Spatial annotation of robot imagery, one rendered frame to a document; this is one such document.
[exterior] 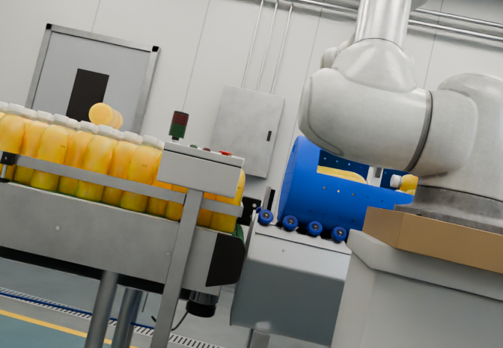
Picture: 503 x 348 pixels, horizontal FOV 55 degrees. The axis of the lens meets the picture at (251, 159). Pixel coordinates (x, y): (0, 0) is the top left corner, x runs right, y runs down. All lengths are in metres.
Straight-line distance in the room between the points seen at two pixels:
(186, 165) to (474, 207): 0.66
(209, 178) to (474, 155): 0.62
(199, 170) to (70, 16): 4.58
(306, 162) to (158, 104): 3.77
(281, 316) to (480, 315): 0.79
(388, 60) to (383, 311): 0.42
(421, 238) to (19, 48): 5.37
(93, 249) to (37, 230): 0.16
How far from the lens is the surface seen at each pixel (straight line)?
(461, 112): 0.89
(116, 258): 1.36
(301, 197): 1.42
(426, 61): 5.17
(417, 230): 0.74
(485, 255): 0.77
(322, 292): 1.47
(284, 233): 1.44
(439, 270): 0.79
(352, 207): 1.44
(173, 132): 1.89
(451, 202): 0.88
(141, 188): 1.35
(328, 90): 0.85
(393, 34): 0.97
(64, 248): 1.40
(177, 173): 1.21
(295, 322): 1.52
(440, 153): 0.88
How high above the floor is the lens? 1.04
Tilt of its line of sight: 3 degrees up
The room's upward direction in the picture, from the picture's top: 13 degrees clockwise
